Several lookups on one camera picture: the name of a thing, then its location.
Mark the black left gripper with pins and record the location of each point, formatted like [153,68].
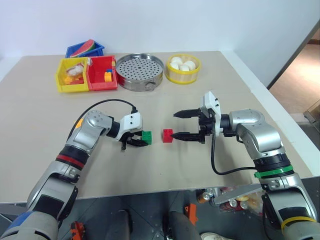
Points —
[126,140]

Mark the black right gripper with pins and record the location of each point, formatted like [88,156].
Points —
[206,122]

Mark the green toy brick cube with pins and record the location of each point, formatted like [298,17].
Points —
[147,137]

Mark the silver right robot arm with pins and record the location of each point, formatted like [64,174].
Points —
[260,132]

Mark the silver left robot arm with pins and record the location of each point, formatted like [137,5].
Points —
[85,135]

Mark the red toy brick cube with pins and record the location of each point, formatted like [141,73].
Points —
[167,136]

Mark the yellow round clear container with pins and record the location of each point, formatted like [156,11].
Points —
[182,76]

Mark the white toy bun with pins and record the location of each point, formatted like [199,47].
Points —
[186,67]
[176,62]
[191,61]

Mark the red plastic bin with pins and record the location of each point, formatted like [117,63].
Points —
[97,85]

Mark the yellow and blue toy brick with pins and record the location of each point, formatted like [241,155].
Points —
[108,76]

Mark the round metal steamer tray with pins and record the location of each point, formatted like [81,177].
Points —
[138,67]

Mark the yellow drink can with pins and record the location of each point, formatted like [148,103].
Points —
[205,196]

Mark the yellow plastic bin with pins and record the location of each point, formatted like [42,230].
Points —
[72,87]

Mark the grey metal plate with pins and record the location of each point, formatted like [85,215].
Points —
[235,193]

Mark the orange plastic tool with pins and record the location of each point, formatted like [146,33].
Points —
[77,230]
[191,212]

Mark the orange toy pieces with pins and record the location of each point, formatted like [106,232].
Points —
[72,79]

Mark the red drink can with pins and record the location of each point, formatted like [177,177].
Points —
[233,204]

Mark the white fluffy toy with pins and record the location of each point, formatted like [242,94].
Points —
[75,70]

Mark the blue plastic bin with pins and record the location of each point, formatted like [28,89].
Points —
[98,48]

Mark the yellow snack bag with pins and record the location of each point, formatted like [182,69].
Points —
[252,201]

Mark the toy watermelon slice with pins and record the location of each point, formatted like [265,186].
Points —
[83,48]

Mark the white shoe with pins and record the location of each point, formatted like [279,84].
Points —
[212,236]

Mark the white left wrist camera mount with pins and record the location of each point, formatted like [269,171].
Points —
[131,122]

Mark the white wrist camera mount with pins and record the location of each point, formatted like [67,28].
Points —
[212,102]
[131,122]

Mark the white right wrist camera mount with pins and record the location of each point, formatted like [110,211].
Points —
[212,102]

